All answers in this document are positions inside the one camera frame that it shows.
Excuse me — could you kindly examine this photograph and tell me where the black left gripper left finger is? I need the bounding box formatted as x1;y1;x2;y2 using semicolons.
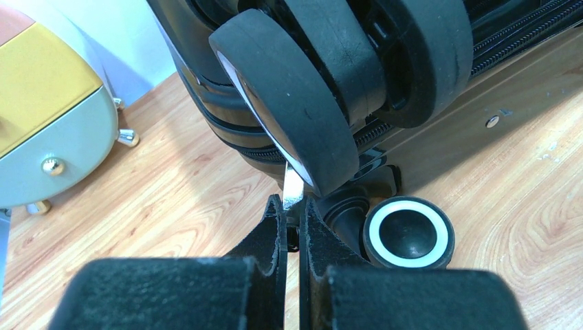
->
49;195;287;329

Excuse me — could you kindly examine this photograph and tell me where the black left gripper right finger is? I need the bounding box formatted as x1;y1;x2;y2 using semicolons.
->
299;197;528;329

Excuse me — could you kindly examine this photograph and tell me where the astronaut print suitcase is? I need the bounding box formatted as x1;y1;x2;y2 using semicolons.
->
148;1;582;269

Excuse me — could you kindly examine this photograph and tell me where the cream mini drawer cabinet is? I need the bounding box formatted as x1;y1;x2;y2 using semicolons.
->
1;1;140;215

